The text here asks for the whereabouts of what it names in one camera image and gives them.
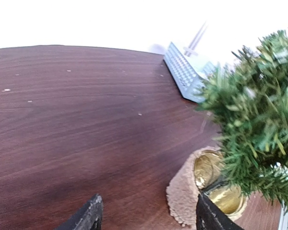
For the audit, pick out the light blue plastic basket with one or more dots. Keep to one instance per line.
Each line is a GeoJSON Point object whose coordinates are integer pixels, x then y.
{"type": "Point", "coordinates": [189, 73]}

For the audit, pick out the small green christmas tree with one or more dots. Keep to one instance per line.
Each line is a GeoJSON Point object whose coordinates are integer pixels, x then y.
{"type": "Point", "coordinates": [249, 102]}

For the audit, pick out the right aluminium corner post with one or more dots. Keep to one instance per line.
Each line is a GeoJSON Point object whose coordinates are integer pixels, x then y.
{"type": "Point", "coordinates": [190, 49]}

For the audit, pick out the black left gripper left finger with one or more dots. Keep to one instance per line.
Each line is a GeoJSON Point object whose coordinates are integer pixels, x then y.
{"type": "Point", "coordinates": [88, 217]}

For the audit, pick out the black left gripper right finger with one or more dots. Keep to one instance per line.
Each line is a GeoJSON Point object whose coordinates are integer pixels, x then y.
{"type": "Point", "coordinates": [210, 217]}

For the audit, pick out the burlap tree pot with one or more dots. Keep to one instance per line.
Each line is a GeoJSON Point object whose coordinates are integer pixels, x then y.
{"type": "Point", "coordinates": [201, 174]}

